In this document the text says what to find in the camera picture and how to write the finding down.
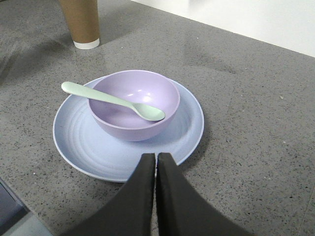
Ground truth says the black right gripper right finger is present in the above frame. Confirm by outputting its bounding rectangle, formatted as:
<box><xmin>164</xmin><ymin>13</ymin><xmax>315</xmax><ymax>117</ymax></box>
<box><xmin>156</xmin><ymin>153</ymin><xmax>250</xmax><ymax>236</ymax></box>

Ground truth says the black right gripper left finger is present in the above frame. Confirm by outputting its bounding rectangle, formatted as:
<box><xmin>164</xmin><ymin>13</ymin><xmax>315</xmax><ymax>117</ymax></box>
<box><xmin>63</xmin><ymin>153</ymin><xmax>156</xmax><ymax>236</ymax></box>

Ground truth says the mint green plastic spoon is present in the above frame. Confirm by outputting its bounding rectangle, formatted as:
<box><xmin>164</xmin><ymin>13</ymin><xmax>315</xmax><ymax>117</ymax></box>
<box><xmin>61</xmin><ymin>82</ymin><xmax>165</xmax><ymax>121</ymax></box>

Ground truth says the lilac plastic bowl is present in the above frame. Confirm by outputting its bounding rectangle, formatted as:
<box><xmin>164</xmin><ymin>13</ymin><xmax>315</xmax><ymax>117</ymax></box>
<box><xmin>88</xmin><ymin>70</ymin><xmax>180</xmax><ymax>141</ymax></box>

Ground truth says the brown paper cup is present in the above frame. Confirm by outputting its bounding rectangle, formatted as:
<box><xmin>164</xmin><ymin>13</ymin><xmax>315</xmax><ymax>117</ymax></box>
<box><xmin>59</xmin><ymin>0</ymin><xmax>100</xmax><ymax>50</ymax></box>

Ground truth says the light blue plastic plate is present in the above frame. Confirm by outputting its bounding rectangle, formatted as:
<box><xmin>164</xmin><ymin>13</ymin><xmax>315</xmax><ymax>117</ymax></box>
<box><xmin>53</xmin><ymin>83</ymin><xmax>204</xmax><ymax>182</ymax></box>

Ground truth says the grey cabinet door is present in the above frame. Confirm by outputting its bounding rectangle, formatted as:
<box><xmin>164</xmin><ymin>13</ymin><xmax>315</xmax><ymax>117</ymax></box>
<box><xmin>0</xmin><ymin>180</ymin><xmax>51</xmax><ymax>236</ymax></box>

